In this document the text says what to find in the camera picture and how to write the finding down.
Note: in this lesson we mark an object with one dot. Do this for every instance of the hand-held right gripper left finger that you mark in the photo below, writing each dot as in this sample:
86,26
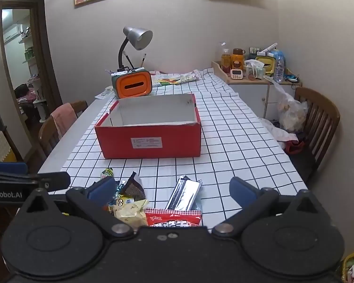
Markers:
103,189

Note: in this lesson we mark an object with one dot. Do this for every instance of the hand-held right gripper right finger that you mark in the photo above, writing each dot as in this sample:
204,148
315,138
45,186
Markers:
241,189

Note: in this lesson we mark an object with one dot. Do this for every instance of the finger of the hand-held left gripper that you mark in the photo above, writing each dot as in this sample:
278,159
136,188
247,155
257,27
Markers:
11,168
53,181

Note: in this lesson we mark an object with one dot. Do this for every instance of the green jelly packet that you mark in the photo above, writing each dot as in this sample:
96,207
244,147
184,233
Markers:
106,173

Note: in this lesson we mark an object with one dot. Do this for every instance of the small colourful candy packet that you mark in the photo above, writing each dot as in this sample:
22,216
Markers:
120,187

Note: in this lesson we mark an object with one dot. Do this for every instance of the yellow cartoon snack packet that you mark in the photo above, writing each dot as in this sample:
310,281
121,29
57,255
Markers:
121,202

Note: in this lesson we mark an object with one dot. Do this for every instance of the dark brown snack packet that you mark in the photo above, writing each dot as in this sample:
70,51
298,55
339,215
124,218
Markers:
134,185

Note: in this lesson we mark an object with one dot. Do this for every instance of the cream snack packet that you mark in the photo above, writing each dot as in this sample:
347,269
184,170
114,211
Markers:
131,215

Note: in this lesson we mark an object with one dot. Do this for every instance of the silver black bar packet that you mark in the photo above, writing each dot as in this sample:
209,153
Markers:
184,193

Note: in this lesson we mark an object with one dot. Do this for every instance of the red cardboard box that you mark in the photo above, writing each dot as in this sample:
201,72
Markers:
153,141

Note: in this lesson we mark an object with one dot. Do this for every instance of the red snack packet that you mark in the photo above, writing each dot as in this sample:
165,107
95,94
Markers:
174,218

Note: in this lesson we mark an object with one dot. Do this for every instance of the yellow quilted bag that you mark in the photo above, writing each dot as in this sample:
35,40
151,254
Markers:
0,147

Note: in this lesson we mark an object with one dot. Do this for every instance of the wooden chair with towel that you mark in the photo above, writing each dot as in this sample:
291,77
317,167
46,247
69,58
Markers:
47,135

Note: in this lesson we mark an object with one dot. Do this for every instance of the black white checked tablecloth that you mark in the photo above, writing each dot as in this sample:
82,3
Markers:
230,141

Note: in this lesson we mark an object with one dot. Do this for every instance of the pink towel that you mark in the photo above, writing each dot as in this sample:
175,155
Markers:
63,119

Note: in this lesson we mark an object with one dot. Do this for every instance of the red cloth item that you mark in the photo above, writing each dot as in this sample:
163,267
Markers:
293,146

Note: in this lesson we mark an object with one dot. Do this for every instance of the white cabinet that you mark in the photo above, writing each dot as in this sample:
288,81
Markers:
253,98

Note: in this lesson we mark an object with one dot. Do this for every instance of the clear plastic bag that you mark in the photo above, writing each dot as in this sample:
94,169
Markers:
290,110

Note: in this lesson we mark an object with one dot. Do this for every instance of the clear plastic packet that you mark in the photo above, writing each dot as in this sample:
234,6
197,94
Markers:
104,93

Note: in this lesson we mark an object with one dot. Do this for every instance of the wooden slatted chair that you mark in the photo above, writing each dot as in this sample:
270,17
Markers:
321,118

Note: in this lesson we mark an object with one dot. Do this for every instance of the orange green tissue box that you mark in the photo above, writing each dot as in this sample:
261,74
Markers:
134,86

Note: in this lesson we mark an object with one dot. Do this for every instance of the white kitchen timer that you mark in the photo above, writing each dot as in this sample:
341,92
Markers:
236,74

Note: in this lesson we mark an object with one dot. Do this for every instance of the white marker pen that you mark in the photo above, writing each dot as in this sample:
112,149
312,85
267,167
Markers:
121,71

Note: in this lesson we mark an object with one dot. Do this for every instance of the crumpled clear tissue pack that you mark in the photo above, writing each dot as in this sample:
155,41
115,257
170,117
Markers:
253,66

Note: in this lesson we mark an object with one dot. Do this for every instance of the yellow green tissue box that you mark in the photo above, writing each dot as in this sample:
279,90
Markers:
267,64

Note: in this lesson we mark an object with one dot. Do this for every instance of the orange juice bottle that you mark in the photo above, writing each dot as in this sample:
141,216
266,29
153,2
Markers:
226,62

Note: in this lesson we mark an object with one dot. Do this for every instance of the clear water bottle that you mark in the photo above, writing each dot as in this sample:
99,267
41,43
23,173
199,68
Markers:
278,66

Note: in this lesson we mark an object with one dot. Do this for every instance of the colourful printed packet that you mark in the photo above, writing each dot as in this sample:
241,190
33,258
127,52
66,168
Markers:
174,79

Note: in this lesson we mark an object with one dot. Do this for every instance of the orange thermos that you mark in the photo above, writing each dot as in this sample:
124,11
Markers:
237,59

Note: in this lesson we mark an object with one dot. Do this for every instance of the dark calligraphy brush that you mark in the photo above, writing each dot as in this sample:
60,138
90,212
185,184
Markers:
128,60

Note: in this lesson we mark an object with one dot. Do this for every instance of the yellow basket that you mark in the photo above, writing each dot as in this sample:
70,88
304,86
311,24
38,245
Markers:
352,263

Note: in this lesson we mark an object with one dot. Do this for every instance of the tan calligraphy brush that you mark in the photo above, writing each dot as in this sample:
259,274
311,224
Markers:
143,60

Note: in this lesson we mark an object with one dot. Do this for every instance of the white tube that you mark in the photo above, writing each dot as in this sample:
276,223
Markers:
268,48

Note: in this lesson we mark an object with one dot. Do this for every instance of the grey gooseneck desk lamp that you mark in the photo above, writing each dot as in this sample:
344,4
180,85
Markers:
138,37

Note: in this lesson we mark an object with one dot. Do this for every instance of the wooden door frame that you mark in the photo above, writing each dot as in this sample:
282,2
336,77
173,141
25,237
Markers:
44,50

